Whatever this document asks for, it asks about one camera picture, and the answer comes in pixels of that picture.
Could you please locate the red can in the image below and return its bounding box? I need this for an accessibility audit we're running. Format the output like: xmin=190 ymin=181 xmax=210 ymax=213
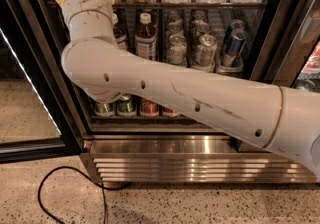
xmin=140 ymin=98 xmax=159 ymax=117
xmin=162 ymin=107 xmax=180 ymax=118

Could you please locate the front left green can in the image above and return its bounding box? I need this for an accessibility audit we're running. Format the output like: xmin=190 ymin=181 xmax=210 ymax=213
xmin=94 ymin=102 xmax=115 ymax=117

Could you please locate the tea bottle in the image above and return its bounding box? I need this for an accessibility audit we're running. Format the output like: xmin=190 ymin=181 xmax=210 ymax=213
xmin=112 ymin=13 xmax=128 ymax=50
xmin=135 ymin=13 xmax=156 ymax=60

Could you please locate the middle tea bottle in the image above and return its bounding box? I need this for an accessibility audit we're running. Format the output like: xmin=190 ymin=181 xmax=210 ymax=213
xmin=112 ymin=13 xmax=128 ymax=50

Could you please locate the open glass fridge door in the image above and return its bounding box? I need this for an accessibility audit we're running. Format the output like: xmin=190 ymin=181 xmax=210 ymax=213
xmin=0 ymin=0 xmax=85 ymax=164

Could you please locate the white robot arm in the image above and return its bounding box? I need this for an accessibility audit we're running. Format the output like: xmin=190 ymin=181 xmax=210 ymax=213
xmin=55 ymin=0 xmax=320 ymax=177

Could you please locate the front right red can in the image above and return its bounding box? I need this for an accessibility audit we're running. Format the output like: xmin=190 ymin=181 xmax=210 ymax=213
xmin=162 ymin=107 xmax=180 ymax=118

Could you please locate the front silver green can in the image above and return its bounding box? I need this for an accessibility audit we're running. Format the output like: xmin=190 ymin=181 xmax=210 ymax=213
xmin=165 ymin=35 xmax=187 ymax=67

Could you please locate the right tea bottle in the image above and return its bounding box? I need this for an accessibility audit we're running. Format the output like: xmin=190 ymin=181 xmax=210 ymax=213
xmin=135 ymin=13 xmax=156 ymax=60

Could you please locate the black power cable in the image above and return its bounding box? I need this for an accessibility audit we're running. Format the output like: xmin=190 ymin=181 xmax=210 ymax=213
xmin=37 ymin=166 xmax=132 ymax=224

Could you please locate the stainless steel fridge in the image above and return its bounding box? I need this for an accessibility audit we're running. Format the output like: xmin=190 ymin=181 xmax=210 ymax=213
xmin=19 ymin=0 xmax=320 ymax=184

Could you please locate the front left red can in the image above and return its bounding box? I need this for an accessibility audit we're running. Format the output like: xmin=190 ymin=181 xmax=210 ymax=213
xmin=140 ymin=98 xmax=159 ymax=117

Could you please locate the front silver can right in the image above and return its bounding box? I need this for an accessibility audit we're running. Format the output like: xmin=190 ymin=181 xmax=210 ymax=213
xmin=191 ymin=34 xmax=217 ymax=72

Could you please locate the front blue energy can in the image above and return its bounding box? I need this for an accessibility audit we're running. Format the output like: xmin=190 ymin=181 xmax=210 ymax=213
xmin=222 ymin=29 xmax=247 ymax=67

